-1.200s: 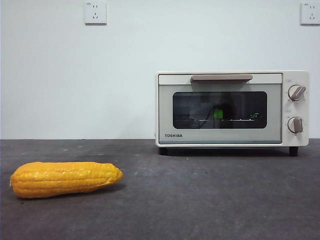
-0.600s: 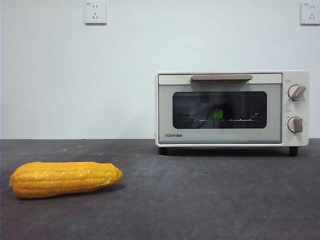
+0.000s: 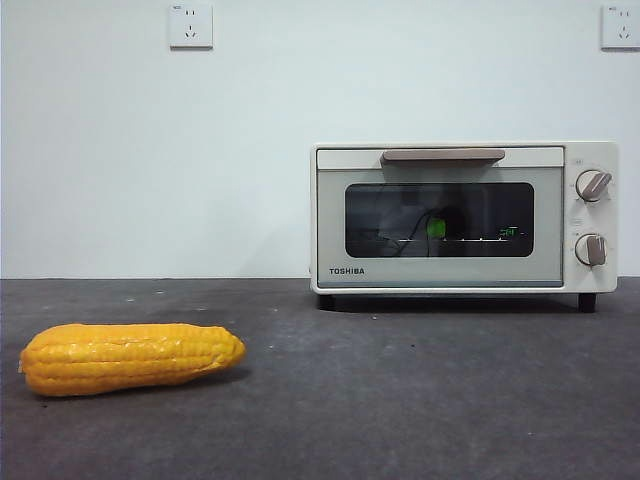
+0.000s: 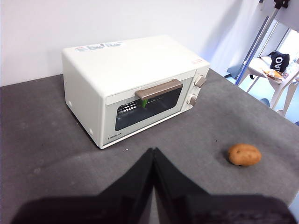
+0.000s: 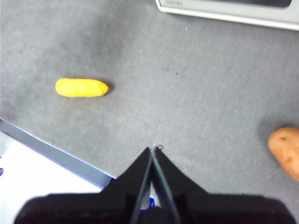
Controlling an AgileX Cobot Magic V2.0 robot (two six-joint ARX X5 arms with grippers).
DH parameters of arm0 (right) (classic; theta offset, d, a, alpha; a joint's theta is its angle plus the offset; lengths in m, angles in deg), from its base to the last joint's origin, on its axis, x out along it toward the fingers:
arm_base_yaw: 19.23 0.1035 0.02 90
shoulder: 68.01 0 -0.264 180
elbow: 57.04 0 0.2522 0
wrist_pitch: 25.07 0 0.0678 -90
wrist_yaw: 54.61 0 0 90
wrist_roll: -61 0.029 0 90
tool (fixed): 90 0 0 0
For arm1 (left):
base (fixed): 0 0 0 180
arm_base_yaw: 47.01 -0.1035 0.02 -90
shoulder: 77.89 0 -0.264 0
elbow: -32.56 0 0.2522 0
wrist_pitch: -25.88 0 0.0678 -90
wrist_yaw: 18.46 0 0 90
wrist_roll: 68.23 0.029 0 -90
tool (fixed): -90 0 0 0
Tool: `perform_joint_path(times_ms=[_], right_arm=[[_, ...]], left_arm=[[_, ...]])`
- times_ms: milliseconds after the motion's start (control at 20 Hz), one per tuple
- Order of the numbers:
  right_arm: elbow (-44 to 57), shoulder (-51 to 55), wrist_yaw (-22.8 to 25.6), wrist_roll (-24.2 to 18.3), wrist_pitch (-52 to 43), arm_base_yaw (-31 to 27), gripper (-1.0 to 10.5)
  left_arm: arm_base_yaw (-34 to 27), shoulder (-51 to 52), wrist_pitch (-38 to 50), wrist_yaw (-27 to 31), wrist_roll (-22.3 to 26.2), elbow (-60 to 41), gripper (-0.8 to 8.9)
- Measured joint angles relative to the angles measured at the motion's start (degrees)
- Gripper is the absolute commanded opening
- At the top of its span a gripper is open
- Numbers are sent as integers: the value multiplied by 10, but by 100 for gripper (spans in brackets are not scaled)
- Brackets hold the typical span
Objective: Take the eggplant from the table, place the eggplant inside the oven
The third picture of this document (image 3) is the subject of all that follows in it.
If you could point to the oven temperature knob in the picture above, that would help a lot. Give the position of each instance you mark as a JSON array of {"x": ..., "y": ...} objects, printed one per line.
[{"x": 593, "y": 186}]

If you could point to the purple eggplant with green stem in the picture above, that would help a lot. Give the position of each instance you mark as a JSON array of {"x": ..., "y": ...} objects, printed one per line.
[{"x": 436, "y": 228}]

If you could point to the cream Toshiba toaster oven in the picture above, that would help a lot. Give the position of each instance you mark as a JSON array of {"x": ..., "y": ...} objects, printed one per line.
[{"x": 592, "y": 217}]

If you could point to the yellow corn cob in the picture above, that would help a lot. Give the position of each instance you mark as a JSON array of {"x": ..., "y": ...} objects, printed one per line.
[{"x": 125, "y": 360}]

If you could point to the white wall socket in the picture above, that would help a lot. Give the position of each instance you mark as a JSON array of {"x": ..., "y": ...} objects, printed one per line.
[
  {"x": 621, "y": 27},
  {"x": 191, "y": 27}
]

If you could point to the oven timer knob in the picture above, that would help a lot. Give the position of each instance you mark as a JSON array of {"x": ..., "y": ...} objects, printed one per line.
[{"x": 591, "y": 250}]

